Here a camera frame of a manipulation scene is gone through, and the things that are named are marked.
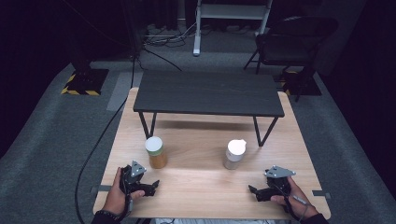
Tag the person's left hand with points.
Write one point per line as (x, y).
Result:
(116, 199)

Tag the grey tape strip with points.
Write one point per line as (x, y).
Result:
(321, 193)
(104, 188)

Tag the white metal stand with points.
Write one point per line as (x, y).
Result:
(230, 11)

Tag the orange spice bottle white lid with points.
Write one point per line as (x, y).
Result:
(157, 157)

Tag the white bottle with spout lid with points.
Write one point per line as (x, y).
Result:
(234, 155)

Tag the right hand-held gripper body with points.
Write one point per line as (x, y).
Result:
(278, 185)

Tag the black wristband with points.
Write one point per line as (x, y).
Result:
(107, 213)

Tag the black folding chair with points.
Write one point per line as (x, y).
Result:
(292, 43)

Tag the person's right hand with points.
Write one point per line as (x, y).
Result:
(297, 205)

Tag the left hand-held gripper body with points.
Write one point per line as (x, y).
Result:
(134, 182)

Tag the black stand base striped tape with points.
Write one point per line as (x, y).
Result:
(303, 85)
(88, 81)

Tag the black raised shelf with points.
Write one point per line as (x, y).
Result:
(208, 93)

